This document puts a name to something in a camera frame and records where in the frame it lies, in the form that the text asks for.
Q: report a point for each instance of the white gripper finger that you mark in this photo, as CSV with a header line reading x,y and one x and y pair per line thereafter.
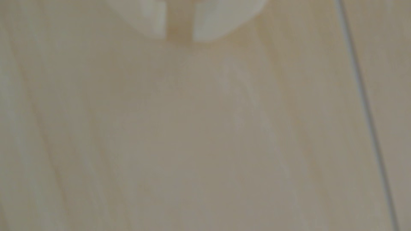
x,y
224,17
144,14

